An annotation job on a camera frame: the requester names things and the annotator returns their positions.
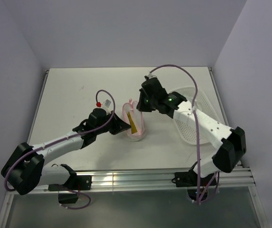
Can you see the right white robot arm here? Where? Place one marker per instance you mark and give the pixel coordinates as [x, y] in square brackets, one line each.
[229, 143]

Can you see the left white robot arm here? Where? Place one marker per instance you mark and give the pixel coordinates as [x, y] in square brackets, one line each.
[25, 169]

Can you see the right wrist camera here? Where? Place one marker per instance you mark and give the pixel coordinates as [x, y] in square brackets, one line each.
[149, 76]

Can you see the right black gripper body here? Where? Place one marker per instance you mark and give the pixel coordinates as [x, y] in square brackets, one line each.
[152, 103]

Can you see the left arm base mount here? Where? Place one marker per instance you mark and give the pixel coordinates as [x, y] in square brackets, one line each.
[70, 192]

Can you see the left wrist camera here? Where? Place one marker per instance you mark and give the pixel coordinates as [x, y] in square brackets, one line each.
[105, 105]

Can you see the white plastic basket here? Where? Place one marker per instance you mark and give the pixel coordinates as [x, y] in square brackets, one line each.
[202, 104]

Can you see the yellow bra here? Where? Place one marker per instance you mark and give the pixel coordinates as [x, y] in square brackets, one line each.
[133, 126]

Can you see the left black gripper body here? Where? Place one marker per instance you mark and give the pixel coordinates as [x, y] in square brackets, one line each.
[107, 118]

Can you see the white mesh laundry bag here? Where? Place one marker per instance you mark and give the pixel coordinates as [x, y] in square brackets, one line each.
[138, 119]

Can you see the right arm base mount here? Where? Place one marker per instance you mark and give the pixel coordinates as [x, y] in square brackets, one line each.
[189, 179]

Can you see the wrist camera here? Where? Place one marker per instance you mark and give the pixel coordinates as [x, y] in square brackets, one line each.
[149, 76]
[105, 105]

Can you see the aluminium frame rail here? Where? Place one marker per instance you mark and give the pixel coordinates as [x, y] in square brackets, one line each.
[153, 179]

